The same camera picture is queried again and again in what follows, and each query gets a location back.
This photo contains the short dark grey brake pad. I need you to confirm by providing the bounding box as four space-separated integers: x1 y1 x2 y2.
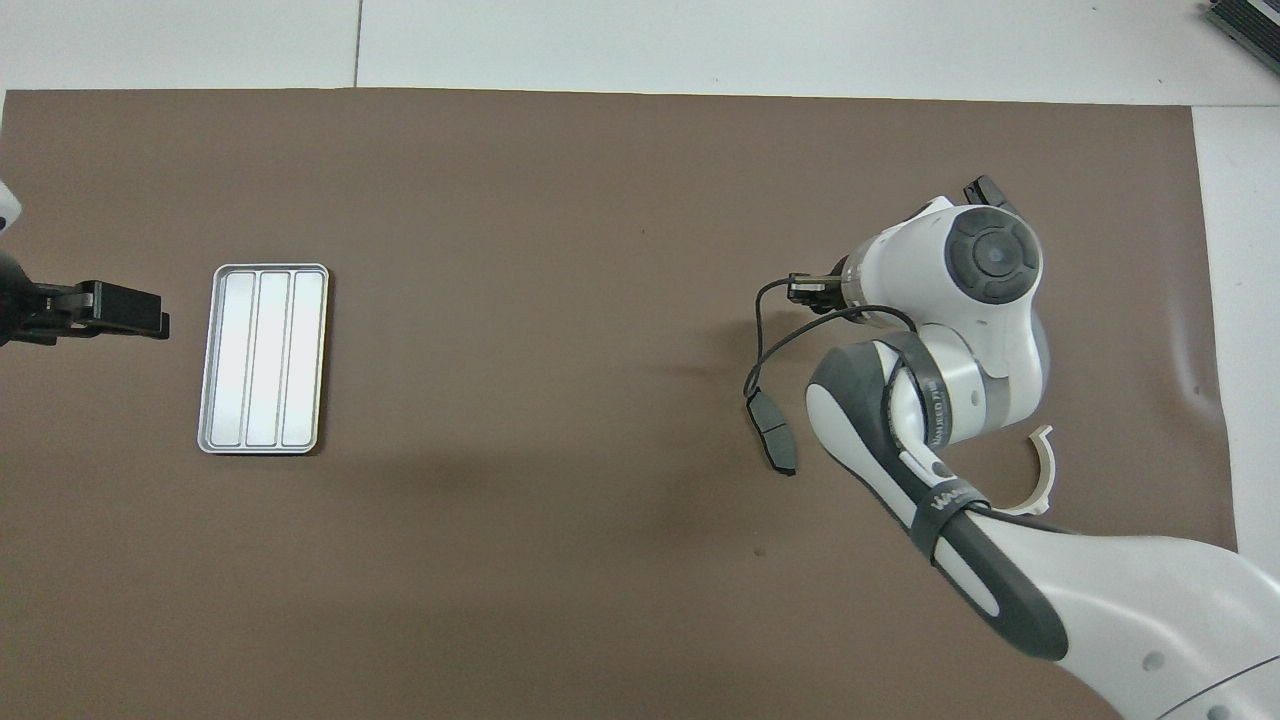
963 175 1021 216

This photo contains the dark grey ribbed device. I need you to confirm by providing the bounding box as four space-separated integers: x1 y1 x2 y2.
1203 0 1280 61

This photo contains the white curved plastic bracket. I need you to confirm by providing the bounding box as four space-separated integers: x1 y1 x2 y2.
985 425 1057 518

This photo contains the brown table mat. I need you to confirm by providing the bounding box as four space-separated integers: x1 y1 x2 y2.
0 88 1259 720

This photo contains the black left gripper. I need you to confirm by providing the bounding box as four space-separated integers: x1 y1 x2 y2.
0 250 171 347

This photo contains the long dark grey brake pad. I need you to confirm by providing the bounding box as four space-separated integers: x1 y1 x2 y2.
745 390 799 478

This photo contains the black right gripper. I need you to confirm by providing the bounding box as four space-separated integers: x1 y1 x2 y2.
788 262 852 315

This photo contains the silver ribbed metal tray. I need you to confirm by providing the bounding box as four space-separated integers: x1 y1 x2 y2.
197 263 330 456

